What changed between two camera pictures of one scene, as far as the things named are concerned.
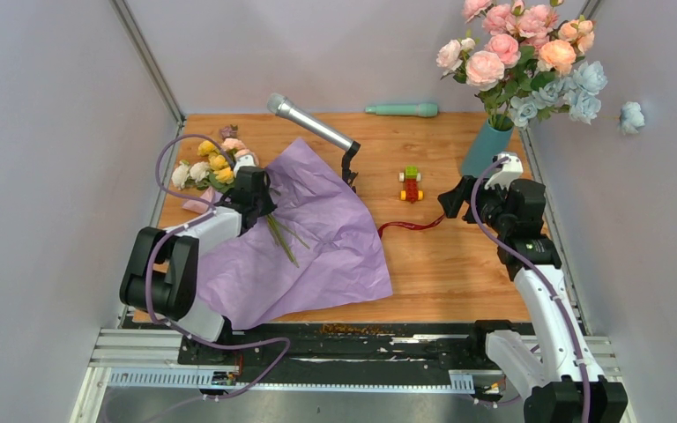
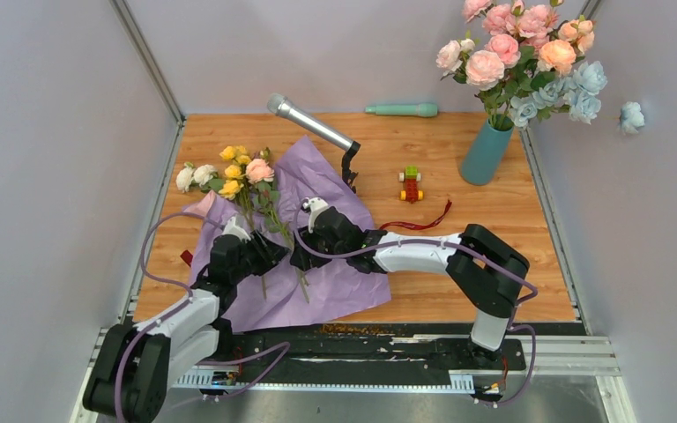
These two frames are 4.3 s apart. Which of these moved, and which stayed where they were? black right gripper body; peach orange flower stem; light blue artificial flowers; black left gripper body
Moved: black left gripper body; black right gripper body
Stayed: peach orange flower stem; light blue artificial flowers
